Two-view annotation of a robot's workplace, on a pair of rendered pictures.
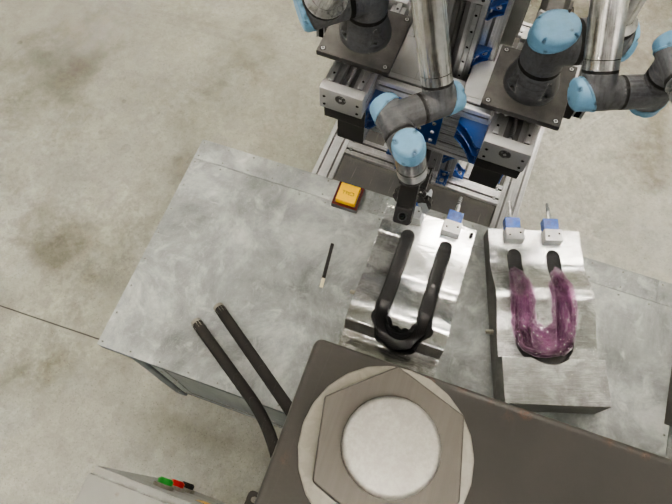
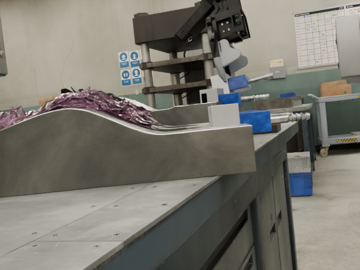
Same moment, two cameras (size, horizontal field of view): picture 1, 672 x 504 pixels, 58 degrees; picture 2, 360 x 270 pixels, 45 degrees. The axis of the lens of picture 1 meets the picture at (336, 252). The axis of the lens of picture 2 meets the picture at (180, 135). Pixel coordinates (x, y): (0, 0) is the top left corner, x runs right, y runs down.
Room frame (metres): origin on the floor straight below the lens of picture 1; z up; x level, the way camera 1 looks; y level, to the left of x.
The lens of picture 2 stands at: (0.67, -1.20, 0.88)
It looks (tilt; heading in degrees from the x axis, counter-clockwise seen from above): 3 degrees down; 91
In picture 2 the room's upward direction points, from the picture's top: 6 degrees counter-clockwise
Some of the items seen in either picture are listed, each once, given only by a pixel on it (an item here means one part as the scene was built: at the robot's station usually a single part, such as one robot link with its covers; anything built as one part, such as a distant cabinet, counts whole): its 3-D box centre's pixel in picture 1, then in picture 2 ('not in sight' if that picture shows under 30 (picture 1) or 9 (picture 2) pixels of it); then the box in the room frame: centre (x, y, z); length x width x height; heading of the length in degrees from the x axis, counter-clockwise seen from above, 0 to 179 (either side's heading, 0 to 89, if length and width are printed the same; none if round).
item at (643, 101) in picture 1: (646, 91); not in sight; (0.86, -0.68, 1.33); 0.11 x 0.08 x 0.11; 94
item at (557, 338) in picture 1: (544, 307); (72, 110); (0.50, -0.55, 0.90); 0.26 x 0.18 x 0.08; 178
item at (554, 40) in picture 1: (552, 42); not in sight; (1.11, -0.55, 1.20); 0.13 x 0.12 x 0.14; 94
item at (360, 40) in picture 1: (366, 20); not in sight; (1.29, -0.08, 1.09); 0.15 x 0.15 x 0.10
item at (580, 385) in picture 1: (541, 314); (71, 139); (0.50, -0.55, 0.86); 0.50 x 0.26 x 0.11; 178
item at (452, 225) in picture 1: (455, 216); (235, 99); (0.77, -0.33, 0.89); 0.13 x 0.05 x 0.05; 160
